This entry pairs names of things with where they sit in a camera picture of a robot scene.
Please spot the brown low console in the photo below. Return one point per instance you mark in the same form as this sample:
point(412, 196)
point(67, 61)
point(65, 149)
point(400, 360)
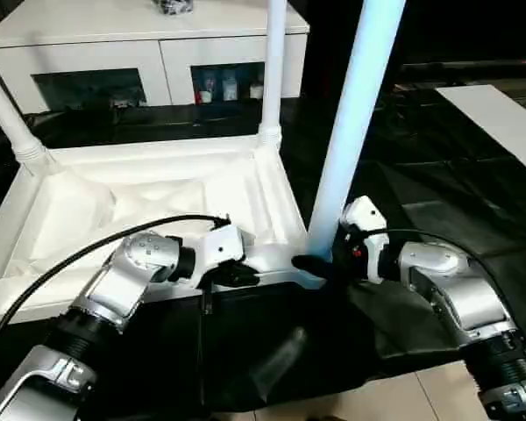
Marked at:
point(464, 72)

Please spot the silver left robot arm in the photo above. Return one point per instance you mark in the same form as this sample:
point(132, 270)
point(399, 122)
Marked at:
point(114, 289)

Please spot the white plastic table top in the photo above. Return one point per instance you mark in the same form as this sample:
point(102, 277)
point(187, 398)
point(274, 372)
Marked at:
point(158, 193)

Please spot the white cabinet with glass doors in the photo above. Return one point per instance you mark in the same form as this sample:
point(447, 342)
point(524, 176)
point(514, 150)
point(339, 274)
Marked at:
point(92, 35)

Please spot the white plastic table leg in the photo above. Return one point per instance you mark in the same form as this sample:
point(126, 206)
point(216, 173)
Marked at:
point(274, 66)
point(4, 109)
point(355, 109)

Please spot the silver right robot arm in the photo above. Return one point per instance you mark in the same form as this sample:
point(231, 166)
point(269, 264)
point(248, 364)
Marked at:
point(456, 289)

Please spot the white side table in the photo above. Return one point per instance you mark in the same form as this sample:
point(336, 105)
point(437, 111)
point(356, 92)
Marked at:
point(499, 127)

